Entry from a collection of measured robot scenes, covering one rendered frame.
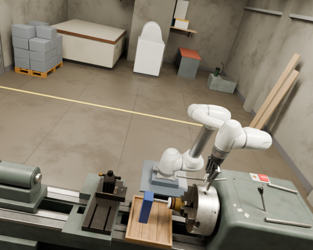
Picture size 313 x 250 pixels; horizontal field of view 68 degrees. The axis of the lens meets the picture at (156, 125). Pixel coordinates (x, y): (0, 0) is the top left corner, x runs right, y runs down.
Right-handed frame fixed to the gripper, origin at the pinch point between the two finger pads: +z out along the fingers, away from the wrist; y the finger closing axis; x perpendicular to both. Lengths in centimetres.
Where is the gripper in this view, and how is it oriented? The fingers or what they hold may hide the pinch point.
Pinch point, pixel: (206, 179)
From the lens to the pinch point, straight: 144.3
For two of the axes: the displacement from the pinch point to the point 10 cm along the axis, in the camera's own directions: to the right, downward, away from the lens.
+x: 9.6, 0.3, 2.8
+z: -1.9, 8.0, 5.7
